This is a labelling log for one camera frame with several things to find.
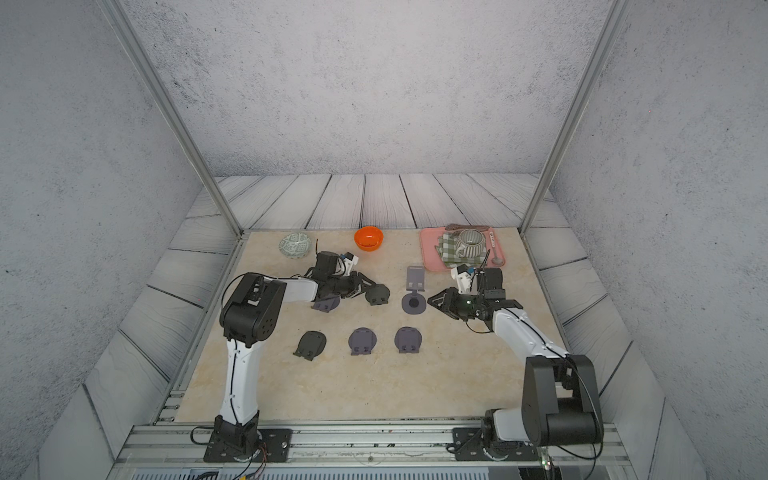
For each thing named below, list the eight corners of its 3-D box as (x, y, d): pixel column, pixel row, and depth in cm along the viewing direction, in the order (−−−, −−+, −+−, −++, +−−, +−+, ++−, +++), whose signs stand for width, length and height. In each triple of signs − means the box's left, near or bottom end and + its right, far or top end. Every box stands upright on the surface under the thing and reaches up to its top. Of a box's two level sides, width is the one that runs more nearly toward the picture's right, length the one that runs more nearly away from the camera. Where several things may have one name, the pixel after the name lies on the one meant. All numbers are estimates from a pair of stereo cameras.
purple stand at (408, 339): (394, 353, 91) (394, 350, 89) (394, 329, 96) (394, 326, 94) (422, 353, 91) (423, 350, 89) (421, 329, 96) (421, 326, 94)
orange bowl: (354, 251, 114) (353, 246, 112) (356, 231, 121) (355, 226, 119) (383, 251, 114) (382, 246, 112) (383, 231, 121) (383, 226, 119)
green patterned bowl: (279, 258, 115) (276, 251, 112) (285, 239, 121) (282, 232, 118) (307, 258, 114) (304, 251, 111) (311, 239, 121) (309, 232, 118)
